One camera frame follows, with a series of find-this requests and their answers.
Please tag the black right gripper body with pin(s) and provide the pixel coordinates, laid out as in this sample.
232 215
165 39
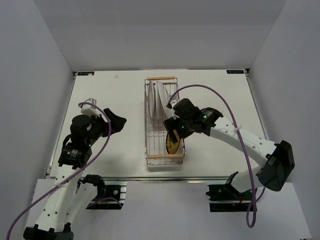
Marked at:
183 127

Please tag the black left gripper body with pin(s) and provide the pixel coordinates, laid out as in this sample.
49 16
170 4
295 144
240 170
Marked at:
100 128

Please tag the plain white plate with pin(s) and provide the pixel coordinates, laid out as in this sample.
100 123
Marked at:
164 98

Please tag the yellow patterned plate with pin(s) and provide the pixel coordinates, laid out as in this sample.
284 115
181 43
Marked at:
172 147

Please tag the metal wire dish rack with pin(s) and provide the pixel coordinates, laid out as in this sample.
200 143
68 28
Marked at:
154 130

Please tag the white plate with red characters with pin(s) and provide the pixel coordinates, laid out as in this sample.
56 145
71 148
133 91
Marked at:
150 99

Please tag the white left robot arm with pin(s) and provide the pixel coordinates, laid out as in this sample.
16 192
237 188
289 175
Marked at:
72 193

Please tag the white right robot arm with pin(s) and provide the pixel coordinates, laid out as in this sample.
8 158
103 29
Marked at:
275 160

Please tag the blue table label left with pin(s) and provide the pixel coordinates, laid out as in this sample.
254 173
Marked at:
85 73

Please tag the blue table label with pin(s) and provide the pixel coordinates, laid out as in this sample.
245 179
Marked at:
85 73
234 71

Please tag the blue table label right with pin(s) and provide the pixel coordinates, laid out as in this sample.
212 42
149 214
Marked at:
234 71

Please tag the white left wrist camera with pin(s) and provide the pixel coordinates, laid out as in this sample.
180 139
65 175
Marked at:
89 110

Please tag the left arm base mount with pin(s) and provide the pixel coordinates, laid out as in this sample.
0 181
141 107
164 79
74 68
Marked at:
111 195

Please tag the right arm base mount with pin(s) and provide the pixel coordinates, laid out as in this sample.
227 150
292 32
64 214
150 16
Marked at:
225 199

